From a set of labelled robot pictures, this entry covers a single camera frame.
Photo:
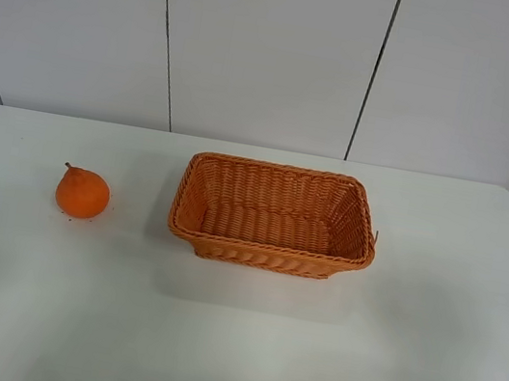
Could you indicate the orange with stem nub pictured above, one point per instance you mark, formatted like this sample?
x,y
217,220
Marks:
x,y
82,193

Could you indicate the orange wicker basket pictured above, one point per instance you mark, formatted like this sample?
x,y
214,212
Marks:
x,y
281,218

